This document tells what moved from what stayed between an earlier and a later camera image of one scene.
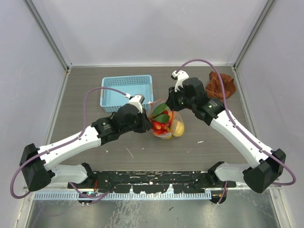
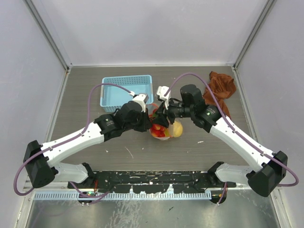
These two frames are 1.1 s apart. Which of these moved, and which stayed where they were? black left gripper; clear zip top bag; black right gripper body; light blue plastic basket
Moved: black right gripper body
Stayed: clear zip top bag; black left gripper; light blue plastic basket
